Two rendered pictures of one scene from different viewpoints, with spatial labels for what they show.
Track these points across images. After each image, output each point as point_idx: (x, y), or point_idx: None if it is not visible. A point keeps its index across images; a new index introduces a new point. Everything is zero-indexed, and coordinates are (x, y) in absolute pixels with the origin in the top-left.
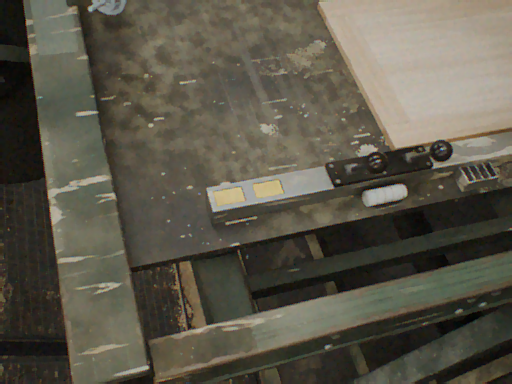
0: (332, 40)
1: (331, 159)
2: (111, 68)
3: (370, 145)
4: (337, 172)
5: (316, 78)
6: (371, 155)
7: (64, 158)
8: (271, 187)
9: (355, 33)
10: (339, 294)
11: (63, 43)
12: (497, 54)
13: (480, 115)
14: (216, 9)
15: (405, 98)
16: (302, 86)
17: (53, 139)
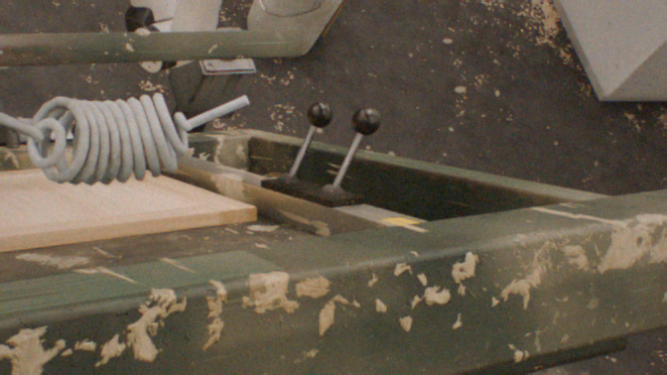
0: (13, 251)
1: (291, 238)
2: None
3: (248, 227)
4: (342, 196)
5: (119, 252)
6: (365, 110)
7: (535, 224)
8: (397, 220)
9: (9, 228)
10: (521, 188)
11: (225, 260)
12: (42, 188)
13: (170, 188)
14: None
15: (154, 209)
16: (143, 256)
17: (505, 233)
